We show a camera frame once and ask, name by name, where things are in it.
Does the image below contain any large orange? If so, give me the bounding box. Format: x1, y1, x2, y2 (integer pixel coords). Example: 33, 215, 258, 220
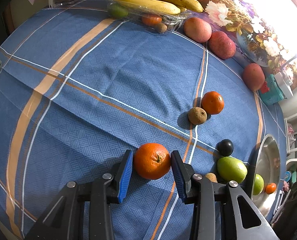
133, 143, 171, 180

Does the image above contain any small tangerine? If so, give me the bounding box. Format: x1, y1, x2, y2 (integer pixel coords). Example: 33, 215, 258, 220
202, 91, 224, 115
265, 183, 277, 194

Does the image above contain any brown kiwi near green apple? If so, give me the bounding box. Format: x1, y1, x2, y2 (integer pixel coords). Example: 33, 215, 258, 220
205, 172, 217, 183

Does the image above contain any green apple on cloth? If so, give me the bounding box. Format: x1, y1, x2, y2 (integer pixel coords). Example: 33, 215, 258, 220
217, 157, 248, 184

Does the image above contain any dark plum on cloth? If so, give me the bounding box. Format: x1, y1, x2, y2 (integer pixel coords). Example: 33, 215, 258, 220
216, 139, 234, 157

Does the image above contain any brown kiwi near tangerine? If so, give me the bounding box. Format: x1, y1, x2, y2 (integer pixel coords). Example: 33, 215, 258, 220
187, 107, 208, 126

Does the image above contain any small tangerine on cloth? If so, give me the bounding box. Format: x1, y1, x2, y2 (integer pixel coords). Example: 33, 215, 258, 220
202, 91, 224, 115

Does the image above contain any green apple in bowl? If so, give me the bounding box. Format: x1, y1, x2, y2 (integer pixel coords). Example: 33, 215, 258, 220
253, 174, 264, 196

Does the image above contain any round stainless steel bowl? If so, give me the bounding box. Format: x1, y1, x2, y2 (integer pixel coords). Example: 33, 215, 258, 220
250, 134, 281, 217

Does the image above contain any blue plaid tablecloth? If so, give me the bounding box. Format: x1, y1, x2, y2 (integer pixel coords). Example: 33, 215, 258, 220
0, 0, 286, 238

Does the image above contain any teal plastic box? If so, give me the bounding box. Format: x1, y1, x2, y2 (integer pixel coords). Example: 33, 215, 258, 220
259, 74, 285, 106

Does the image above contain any red speckled apple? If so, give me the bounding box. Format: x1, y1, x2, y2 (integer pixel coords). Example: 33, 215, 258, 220
208, 31, 236, 60

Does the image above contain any pink pale apple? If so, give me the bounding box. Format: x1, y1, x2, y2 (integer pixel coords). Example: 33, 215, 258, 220
183, 17, 212, 43

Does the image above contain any kiwi in tray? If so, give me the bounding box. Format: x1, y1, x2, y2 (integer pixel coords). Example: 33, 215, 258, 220
154, 23, 168, 34

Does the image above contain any clear plastic fruit tray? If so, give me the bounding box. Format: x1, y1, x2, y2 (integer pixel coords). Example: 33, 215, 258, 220
106, 0, 192, 35

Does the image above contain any tangerine in tray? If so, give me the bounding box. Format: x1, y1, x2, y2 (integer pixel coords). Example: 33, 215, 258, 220
142, 14, 162, 27

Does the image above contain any green fruit in tray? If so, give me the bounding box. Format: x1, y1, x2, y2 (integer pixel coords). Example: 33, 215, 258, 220
108, 4, 129, 19

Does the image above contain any flower painting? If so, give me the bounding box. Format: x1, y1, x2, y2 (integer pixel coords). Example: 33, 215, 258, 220
198, 0, 297, 89

